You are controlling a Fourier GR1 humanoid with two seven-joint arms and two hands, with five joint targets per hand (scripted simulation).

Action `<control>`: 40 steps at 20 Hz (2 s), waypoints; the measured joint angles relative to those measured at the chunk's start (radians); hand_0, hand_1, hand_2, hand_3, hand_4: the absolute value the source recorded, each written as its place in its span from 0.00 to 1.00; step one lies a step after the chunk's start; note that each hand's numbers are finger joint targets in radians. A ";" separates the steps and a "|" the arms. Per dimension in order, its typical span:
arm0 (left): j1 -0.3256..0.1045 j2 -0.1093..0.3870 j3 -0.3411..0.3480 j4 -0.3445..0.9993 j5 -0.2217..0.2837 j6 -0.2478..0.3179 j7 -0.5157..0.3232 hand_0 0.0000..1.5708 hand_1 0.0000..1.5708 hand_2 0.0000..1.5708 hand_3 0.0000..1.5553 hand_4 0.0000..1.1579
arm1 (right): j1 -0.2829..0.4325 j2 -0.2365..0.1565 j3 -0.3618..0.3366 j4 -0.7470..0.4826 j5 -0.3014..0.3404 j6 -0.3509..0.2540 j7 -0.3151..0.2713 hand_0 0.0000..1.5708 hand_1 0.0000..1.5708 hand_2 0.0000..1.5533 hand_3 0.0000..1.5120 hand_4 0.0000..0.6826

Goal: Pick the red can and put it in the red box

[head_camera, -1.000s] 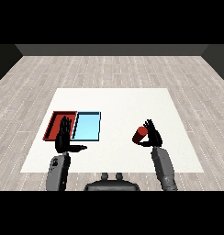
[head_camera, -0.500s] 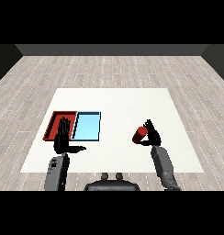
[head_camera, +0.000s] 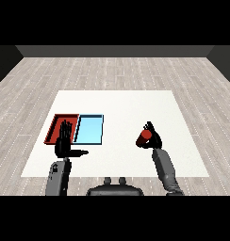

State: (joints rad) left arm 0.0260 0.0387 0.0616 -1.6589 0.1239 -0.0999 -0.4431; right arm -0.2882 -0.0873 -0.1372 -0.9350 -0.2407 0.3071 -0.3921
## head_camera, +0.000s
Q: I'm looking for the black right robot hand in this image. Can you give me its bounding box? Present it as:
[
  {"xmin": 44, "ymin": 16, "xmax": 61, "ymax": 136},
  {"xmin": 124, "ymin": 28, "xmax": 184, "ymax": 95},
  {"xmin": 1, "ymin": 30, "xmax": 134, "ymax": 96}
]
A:
[{"xmin": 137, "ymin": 120, "xmax": 163, "ymax": 150}]

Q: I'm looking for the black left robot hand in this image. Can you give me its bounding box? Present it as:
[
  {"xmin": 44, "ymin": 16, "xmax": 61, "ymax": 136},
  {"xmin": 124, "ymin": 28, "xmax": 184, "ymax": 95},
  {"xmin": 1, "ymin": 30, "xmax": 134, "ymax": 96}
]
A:
[{"xmin": 54, "ymin": 119, "xmax": 90, "ymax": 159}]

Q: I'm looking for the small red can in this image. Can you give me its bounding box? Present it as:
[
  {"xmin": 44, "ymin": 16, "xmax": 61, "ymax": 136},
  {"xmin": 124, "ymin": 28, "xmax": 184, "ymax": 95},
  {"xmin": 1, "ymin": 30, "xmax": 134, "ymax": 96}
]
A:
[{"xmin": 135, "ymin": 129, "xmax": 153, "ymax": 148}]

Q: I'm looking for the red shallow open box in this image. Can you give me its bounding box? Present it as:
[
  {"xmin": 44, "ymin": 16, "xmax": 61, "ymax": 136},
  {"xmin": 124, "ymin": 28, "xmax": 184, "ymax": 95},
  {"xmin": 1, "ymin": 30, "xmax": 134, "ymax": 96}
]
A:
[{"xmin": 43, "ymin": 113, "xmax": 81, "ymax": 146}]

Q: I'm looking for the light blue shallow open box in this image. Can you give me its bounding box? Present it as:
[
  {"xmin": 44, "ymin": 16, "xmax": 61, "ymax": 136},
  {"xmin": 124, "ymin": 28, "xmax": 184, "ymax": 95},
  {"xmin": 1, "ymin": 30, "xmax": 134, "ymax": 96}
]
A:
[{"xmin": 72, "ymin": 113, "xmax": 105, "ymax": 146}]

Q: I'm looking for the dark grey robot body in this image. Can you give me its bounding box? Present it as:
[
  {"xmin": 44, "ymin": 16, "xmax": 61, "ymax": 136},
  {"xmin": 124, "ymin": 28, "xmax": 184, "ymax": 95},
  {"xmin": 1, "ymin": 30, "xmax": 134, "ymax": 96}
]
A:
[{"xmin": 85, "ymin": 176, "xmax": 145, "ymax": 197}]

